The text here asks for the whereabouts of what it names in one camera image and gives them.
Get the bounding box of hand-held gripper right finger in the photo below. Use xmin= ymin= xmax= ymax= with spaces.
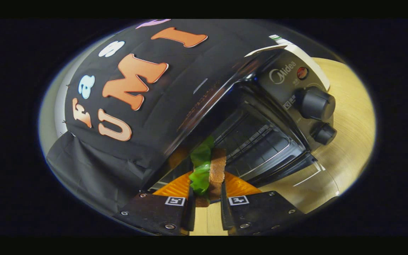
xmin=220 ymin=172 xmax=305 ymax=236

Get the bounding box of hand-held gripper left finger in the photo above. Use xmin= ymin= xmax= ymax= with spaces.
xmin=114 ymin=171 xmax=196 ymax=236

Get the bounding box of toast and lettuce sandwich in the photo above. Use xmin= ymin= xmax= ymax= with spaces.
xmin=189 ymin=136 xmax=227 ymax=208

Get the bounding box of black toaster oven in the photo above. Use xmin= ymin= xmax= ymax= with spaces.
xmin=142 ymin=44 xmax=341 ymax=213

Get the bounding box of white pop-up toaster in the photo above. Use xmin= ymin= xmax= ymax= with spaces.
xmin=245 ymin=44 xmax=332 ymax=91

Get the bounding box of black backdrop cloth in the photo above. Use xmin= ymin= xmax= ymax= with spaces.
xmin=45 ymin=19 xmax=282 ymax=216

